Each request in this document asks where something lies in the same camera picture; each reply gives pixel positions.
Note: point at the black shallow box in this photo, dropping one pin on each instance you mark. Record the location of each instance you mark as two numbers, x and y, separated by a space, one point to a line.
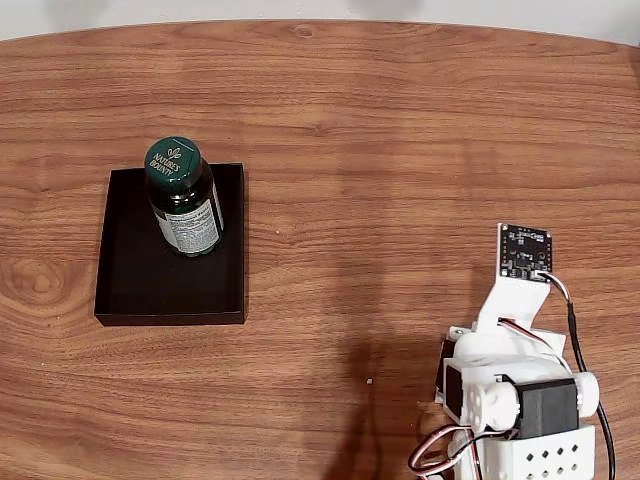
150 285

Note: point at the green pill bottle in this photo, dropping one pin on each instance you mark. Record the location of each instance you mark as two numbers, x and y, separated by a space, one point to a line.
185 200

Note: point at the black camera circuit board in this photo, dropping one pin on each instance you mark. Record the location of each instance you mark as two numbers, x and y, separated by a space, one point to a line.
525 250

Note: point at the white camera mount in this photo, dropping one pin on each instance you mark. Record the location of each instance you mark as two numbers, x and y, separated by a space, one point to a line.
510 300

